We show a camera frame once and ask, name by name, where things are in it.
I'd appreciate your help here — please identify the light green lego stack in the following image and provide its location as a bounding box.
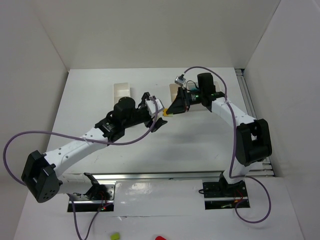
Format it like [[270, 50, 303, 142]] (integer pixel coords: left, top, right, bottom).
[[162, 108, 174, 117]]

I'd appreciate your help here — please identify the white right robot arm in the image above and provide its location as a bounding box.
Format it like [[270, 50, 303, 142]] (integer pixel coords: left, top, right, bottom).
[[166, 73, 272, 186]]

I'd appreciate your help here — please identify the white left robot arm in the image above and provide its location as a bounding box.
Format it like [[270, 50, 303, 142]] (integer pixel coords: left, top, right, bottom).
[[21, 92, 166, 203]]

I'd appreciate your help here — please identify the wide white compartment tray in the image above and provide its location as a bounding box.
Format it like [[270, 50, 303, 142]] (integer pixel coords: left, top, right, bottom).
[[169, 80, 221, 102]]

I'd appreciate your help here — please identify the narrow white compartment tray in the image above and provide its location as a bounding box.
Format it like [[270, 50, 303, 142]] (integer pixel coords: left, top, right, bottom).
[[113, 82, 131, 105]]

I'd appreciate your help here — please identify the red object at edge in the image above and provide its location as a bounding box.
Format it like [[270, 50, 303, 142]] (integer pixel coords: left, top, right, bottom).
[[154, 235, 167, 240]]

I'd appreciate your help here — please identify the green lego on foreground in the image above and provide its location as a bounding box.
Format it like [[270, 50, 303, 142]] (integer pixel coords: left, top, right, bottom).
[[110, 232, 121, 240]]

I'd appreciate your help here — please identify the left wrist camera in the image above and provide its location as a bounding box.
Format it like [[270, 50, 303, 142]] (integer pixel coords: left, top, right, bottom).
[[145, 98, 164, 118]]

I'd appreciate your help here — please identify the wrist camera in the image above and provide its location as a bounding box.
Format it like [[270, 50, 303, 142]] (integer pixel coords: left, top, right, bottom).
[[145, 98, 164, 118], [174, 74, 186, 87]]

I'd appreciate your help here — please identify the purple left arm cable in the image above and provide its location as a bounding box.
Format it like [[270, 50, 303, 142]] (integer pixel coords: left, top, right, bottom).
[[2, 98, 161, 240]]

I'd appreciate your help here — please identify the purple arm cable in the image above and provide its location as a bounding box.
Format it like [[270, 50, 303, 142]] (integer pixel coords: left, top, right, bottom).
[[2, 98, 161, 240], [181, 66, 272, 224]]

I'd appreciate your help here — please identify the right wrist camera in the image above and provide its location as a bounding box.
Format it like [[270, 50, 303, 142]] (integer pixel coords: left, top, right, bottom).
[[174, 74, 186, 87]]

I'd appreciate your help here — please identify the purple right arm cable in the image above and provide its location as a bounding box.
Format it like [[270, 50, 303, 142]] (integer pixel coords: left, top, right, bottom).
[[181, 66, 272, 224]]

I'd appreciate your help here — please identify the aluminium rail front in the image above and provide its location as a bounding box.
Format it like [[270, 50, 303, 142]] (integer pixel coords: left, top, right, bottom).
[[59, 169, 275, 183]]

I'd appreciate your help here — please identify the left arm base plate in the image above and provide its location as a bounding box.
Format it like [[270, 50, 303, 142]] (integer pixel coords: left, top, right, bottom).
[[71, 181, 116, 213]]

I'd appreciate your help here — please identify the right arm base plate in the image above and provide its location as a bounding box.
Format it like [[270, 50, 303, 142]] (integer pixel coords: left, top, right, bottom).
[[198, 173, 250, 210]]

